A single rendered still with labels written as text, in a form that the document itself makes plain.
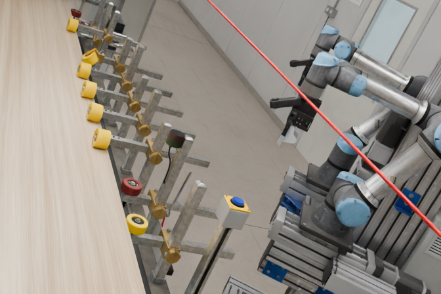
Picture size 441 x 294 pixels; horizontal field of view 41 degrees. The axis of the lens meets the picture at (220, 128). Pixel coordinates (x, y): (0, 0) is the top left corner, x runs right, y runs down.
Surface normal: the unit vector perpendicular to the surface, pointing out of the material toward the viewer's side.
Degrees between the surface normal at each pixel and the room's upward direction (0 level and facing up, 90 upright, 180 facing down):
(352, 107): 90
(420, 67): 90
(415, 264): 90
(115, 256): 0
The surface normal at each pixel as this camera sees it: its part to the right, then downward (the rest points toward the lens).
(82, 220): 0.39, -0.86
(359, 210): -0.18, 0.40
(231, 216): 0.29, 0.46
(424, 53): -0.87, -0.24
